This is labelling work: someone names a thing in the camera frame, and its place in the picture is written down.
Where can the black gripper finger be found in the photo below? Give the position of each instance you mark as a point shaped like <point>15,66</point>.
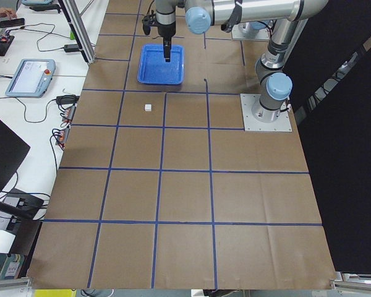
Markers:
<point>164,48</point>
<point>168,50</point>

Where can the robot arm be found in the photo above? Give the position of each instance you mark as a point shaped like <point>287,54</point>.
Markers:
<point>201,15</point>

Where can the blue plastic tray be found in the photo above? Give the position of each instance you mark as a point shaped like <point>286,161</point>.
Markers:
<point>153,69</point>

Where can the person hand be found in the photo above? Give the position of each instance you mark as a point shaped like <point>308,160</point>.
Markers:
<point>7,12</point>

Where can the black power adapter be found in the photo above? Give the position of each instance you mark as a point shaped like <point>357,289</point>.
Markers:
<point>71,48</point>

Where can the teach pendant tablet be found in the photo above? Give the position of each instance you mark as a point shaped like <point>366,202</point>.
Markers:
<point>31,78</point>

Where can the brown paper table cover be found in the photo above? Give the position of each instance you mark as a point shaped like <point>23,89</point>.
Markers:
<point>181,196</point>

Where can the black smartphone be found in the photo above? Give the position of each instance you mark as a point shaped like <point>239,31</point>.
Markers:
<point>12,23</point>

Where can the black laptop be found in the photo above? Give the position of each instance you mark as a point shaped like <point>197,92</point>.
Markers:
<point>13,151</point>

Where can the aluminium frame post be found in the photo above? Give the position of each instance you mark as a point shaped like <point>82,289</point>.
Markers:
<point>78,29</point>

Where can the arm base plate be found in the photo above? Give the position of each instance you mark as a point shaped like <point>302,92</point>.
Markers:
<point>257,119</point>

